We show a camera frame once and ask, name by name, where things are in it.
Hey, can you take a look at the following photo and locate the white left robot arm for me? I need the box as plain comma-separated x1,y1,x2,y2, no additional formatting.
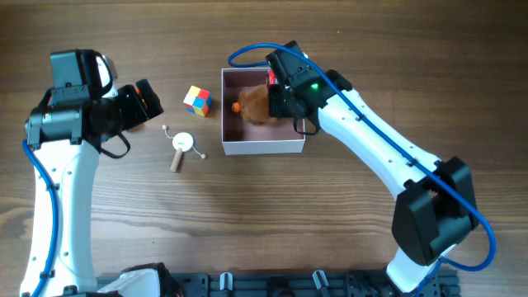
20,49,163,296

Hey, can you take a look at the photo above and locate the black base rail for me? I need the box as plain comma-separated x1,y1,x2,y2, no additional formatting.
93,269,461,297

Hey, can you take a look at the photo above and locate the blue yellow duck toy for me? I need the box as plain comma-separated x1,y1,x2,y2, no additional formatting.
134,85,147,109

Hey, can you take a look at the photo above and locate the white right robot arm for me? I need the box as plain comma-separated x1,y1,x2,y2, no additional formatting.
266,41,489,296

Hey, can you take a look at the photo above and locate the brown plush toy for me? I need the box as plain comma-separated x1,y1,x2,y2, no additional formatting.
232,84,278,125

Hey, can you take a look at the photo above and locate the red toy car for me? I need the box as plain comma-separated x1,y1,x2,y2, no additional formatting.
266,69,277,87

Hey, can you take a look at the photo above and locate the colourful two-by-two puzzle cube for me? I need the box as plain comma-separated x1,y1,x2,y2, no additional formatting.
183,86,212,117

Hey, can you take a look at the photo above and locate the white wooden rattle drum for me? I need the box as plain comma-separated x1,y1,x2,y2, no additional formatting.
162,125,207,172

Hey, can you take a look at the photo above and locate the white box pink interior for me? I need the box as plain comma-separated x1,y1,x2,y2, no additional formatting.
221,68,305,155

